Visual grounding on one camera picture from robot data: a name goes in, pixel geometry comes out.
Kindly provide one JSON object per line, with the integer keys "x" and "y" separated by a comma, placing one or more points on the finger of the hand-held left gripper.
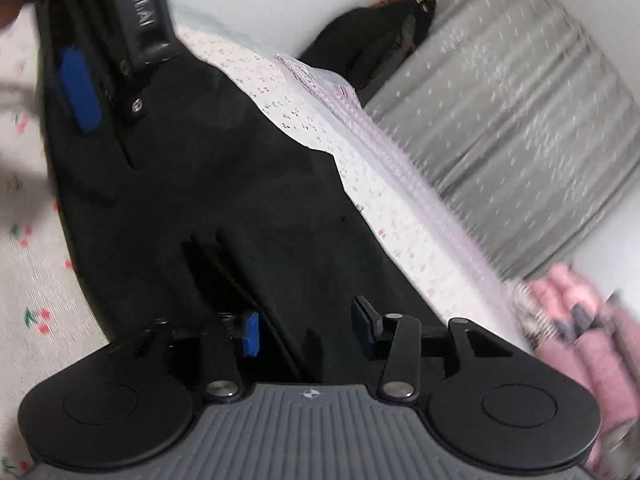
{"x": 134, "y": 105}
{"x": 80, "y": 90}

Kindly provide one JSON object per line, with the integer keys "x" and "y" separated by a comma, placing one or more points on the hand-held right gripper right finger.
{"x": 363, "y": 327}

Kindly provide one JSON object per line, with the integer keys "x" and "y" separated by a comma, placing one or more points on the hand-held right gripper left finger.
{"x": 251, "y": 335}

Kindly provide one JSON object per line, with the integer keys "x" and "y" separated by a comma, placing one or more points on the black pants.
{"x": 225, "y": 185}

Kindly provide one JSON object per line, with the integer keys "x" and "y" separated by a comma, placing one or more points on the striped folded cloth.
{"x": 532, "y": 317}

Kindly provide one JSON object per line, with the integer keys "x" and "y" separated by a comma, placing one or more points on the pink striped blanket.
{"x": 325, "y": 87}

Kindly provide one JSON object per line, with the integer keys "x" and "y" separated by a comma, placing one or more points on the pink folded garment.
{"x": 560, "y": 290}

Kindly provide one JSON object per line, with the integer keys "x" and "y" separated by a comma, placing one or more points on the black hanging jacket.
{"x": 350, "y": 45}

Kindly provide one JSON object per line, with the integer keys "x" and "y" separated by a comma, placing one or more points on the mauve quilted garment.
{"x": 605, "y": 375}

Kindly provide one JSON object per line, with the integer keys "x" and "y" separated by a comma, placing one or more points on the grey star-print curtain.
{"x": 500, "y": 110}

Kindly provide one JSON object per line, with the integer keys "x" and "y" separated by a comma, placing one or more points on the grey hanging coat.
{"x": 395, "y": 55}

